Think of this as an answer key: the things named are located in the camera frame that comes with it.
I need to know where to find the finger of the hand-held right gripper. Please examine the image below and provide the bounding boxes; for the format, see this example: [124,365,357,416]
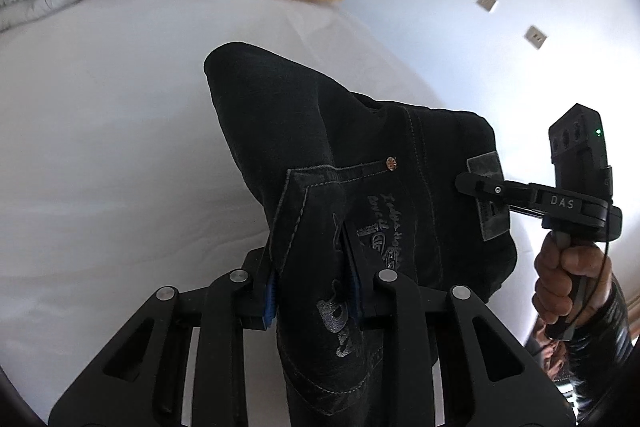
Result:
[454,172,537,208]

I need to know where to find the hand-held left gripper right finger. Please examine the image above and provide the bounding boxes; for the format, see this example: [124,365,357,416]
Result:
[344,222,576,427]

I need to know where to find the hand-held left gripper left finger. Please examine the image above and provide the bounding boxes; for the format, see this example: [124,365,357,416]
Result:
[48,247,281,427]

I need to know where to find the black denim pants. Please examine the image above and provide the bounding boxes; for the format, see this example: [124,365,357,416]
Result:
[203,42,518,427]

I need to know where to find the person's right forearm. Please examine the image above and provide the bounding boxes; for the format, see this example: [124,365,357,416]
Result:
[564,276,637,426]

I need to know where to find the person's right hand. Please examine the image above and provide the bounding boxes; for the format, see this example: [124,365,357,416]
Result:
[533,233,614,326]

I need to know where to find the white bed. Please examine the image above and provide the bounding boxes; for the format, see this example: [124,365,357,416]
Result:
[0,0,536,427]

